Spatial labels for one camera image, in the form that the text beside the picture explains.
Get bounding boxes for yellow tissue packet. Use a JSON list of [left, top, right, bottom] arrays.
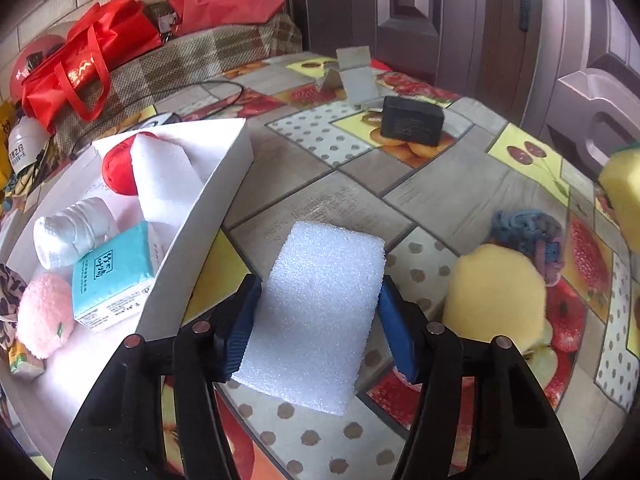
[[7, 337, 46, 378]]

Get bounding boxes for red helmet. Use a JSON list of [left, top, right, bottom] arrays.
[[10, 34, 68, 103]]

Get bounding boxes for white cardboard tray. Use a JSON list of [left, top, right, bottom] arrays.
[[0, 117, 255, 466]]

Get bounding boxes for black box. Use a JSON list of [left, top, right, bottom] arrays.
[[379, 95, 446, 147]]

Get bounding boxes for teal tissue packet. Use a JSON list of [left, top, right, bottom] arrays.
[[71, 221, 165, 333]]

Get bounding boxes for white cardboard stand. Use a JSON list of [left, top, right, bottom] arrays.
[[314, 46, 381, 107]]

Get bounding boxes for red tote bag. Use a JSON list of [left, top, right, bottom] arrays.
[[21, 0, 166, 133]]

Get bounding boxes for brown wooden door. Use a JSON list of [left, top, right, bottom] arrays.
[[272, 0, 640, 176]]

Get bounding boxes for white helmet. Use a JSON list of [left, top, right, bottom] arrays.
[[7, 115, 51, 176]]

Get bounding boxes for black cable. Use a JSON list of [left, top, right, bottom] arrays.
[[67, 80, 246, 161]]

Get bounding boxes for plaid cushion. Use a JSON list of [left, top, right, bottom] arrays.
[[52, 12, 305, 153]]

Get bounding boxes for pink plush peach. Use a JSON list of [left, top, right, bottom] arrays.
[[16, 272, 76, 359]]

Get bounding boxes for leopard print cloth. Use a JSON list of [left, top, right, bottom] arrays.
[[0, 262, 28, 353]]

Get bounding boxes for white foam block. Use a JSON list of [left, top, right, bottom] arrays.
[[131, 137, 206, 225], [230, 221, 387, 417]]

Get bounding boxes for yellow sponge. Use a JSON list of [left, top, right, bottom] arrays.
[[442, 244, 548, 356]]

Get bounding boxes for red plush apple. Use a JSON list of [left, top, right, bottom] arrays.
[[101, 131, 161, 197]]

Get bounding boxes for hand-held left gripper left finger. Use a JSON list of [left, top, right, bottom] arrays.
[[51, 274, 263, 480]]

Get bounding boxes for blue grey knitted cord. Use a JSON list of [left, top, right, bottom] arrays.
[[490, 208, 566, 288]]

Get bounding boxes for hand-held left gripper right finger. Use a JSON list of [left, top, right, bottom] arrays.
[[376, 275, 581, 480]]

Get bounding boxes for yellow bag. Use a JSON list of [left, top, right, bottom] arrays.
[[0, 100, 16, 191]]

